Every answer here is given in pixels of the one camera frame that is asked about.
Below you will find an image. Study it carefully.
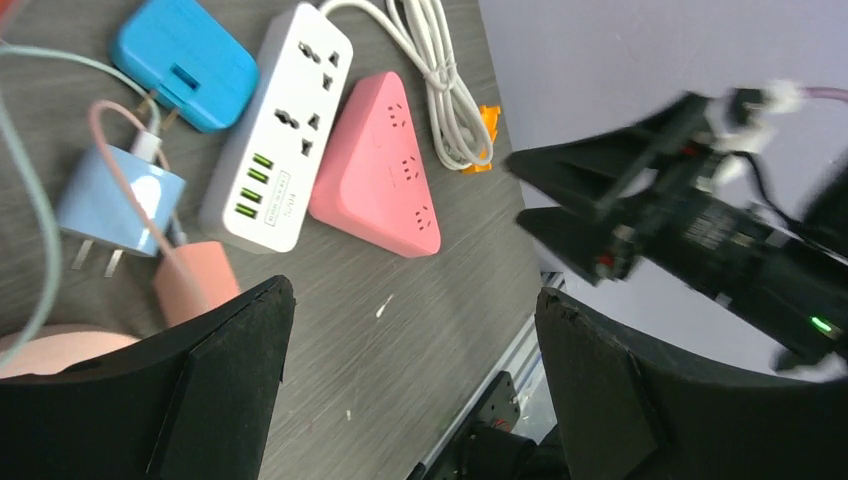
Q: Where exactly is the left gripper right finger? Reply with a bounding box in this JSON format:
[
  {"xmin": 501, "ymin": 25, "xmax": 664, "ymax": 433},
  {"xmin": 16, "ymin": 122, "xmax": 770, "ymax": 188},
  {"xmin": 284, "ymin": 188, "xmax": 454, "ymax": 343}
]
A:
[{"xmin": 535, "ymin": 287, "xmax": 847, "ymax": 479}]

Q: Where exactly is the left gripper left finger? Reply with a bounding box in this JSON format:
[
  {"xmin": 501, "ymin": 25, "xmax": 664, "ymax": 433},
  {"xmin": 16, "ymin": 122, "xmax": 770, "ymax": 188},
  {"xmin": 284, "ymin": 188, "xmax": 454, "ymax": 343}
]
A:
[{"xmin": 1, "ymin": 275, "xmax": 296, "ymax": 479}]

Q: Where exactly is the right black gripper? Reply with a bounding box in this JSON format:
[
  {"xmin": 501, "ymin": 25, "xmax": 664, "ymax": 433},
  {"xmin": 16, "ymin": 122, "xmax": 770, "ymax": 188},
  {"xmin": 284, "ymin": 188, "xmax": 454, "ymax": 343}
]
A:
[{"xmin": 505, "ymin": 92, "xmax": 847, "ymax": 371}]

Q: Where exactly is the salmon pink charger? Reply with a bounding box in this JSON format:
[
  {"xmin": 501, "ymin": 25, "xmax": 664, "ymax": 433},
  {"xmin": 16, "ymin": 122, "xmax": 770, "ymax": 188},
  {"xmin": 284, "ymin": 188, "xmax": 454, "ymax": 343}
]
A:
[{"xmin": 153, "ymin": 241, "xmax": 241, "ymax": 327}]

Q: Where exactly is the pink triangular power strip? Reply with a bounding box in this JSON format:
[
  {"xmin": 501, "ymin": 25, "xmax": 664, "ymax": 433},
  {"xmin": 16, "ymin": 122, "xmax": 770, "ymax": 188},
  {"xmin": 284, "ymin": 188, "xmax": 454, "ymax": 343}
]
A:
[{"xmin": 308, "ymin": 71, "xmax": 442, "ymax": 258}]

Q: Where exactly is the blue adapter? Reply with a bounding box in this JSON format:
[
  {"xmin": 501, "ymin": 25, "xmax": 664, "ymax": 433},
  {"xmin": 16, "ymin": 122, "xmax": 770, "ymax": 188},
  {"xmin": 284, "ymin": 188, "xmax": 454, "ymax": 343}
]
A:
[{"xmin": 110, "ymin": 0, "xmax": 259, "ymax": 133}]

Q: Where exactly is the orange small object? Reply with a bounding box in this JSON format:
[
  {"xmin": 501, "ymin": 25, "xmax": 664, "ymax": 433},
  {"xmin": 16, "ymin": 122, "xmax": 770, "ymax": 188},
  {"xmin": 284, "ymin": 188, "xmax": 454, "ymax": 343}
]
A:
[{"xmin": 462, "ymin": 105, "xmax": 502, "ymax": 174}]

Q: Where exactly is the pink round power socket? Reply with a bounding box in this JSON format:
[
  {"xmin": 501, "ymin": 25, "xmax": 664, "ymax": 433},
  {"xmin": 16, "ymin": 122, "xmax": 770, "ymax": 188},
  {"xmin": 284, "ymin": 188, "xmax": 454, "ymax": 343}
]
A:
[{"xmin": 1, "ymin": 324, "xmax": 139, "ymax": 379}]

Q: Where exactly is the white USB power strip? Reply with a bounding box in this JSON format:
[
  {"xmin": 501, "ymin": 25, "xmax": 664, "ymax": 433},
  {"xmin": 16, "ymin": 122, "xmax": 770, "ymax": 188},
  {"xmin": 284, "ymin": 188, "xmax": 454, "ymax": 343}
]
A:
[{"xmin": 198, "ymin": 2, "xmax": 353, "ymax": 254}]

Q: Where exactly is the light blue charger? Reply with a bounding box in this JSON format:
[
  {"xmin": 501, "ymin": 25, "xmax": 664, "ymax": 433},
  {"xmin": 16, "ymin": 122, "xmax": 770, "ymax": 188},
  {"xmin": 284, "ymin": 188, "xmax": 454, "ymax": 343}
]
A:
[{"xmin": 55, "ymin": 131, "xmax": 185, "ymax": 277}]

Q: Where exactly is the white cable bundle right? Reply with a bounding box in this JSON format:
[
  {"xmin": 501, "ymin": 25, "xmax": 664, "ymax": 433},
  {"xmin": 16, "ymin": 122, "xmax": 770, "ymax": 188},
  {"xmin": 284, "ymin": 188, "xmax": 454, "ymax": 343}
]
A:
[{"xmin": 319, "ymin": 0, "xmax": 496, "ymax": 172}]

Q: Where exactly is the pink coiled cable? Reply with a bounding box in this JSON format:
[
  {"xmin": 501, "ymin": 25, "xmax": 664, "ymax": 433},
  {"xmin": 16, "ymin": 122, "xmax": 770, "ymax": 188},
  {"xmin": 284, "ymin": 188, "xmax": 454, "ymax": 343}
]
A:
[{"xmin": 87, "ymin": 99, "xmax": 213, "ymax": 313}]

